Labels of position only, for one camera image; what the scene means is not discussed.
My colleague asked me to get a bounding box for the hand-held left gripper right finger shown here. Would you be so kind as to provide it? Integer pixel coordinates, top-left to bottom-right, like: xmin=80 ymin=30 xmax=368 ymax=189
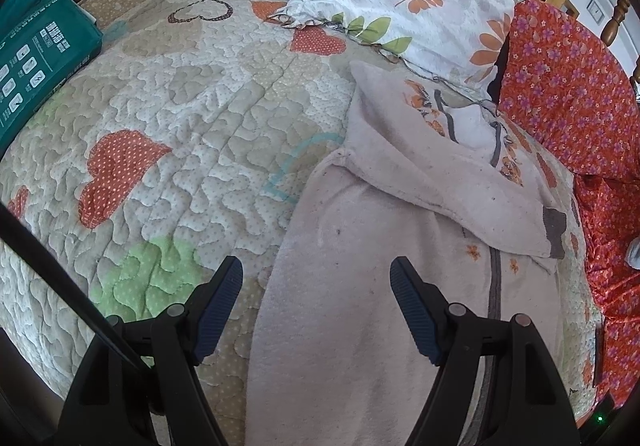
xmin=389 ymin=255 xmax=583 ymax=446

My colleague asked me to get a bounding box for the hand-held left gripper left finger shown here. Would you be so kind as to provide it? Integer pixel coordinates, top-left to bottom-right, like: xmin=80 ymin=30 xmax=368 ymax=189
xmin=57 ymin=255 xmax=244 ymax=446

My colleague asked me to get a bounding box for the pale pink small garment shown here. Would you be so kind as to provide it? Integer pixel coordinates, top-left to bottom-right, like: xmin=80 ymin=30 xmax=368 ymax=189
xmin=245 ymin=60 xmax=576 ymax=446

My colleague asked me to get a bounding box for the heart patterned quilt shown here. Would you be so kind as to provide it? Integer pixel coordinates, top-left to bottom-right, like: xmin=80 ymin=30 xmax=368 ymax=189
xmin=0 ymin=0 xmax=606 ymax=446

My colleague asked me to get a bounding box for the orange floral blanket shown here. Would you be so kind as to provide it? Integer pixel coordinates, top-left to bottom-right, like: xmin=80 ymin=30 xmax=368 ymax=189
xmin=497 ymin=0 xmax=640 ymax=407

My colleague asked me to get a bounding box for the dark green package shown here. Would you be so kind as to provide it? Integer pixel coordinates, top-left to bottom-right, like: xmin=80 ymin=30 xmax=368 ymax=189
xmin=0 ymin=0 xmax=103 ymax=154

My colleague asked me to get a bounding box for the black strap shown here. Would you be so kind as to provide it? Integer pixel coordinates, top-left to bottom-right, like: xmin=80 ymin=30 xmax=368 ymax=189
xmin=0 ymin=201 xmax=151 ymax=372

